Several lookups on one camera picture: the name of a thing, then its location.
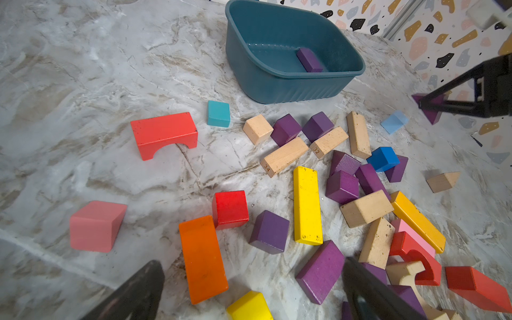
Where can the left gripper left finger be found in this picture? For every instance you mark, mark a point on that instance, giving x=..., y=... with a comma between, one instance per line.
x=137, y=298

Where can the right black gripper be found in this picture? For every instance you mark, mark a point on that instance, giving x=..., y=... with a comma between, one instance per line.
x=492, y=91

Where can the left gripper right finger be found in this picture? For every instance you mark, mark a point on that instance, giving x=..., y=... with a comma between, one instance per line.
x=369, y=298

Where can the purple wedge block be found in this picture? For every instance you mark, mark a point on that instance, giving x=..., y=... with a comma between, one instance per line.
x=395, y=174

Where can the purple long block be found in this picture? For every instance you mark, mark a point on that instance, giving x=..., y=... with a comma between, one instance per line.
x=309, y=60

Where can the teal plastic storage bin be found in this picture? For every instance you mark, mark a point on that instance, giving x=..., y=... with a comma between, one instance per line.
x=262, y=41

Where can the light blue block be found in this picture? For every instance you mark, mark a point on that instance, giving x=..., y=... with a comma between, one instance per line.
x=394, y=122

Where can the purple flat block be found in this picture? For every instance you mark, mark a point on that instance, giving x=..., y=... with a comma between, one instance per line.
x=321, y=272

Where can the red curved arch block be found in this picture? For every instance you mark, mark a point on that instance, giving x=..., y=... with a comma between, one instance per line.
x=409, y=250

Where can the orange block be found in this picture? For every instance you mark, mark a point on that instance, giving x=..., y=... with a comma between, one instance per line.
x=204, y=266

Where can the pink long block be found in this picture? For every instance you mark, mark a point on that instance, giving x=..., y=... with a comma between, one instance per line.
x=401, y=226

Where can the blue cube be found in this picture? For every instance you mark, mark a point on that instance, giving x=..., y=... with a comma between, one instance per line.
x=383, y=158

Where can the natural wood wedge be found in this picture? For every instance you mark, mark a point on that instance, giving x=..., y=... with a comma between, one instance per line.
x=443, y=182

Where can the pink wedge block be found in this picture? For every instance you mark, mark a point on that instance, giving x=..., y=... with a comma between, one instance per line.
x=95, y=226

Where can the natural wood long block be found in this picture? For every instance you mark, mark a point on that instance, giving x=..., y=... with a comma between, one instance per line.
x=358, y=135

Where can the amber yellow long block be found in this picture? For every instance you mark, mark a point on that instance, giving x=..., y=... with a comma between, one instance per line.
x=405, y=210

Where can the red rectangular block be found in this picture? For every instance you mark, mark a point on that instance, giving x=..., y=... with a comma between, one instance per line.
x=477, y=288

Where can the yellow cube red cross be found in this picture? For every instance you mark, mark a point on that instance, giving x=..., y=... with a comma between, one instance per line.
x=251, y=306

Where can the purple cube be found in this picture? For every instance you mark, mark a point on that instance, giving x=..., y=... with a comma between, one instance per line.
x=270, y=233

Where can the teal small cube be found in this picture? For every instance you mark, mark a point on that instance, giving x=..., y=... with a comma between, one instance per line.
x=218, y=114

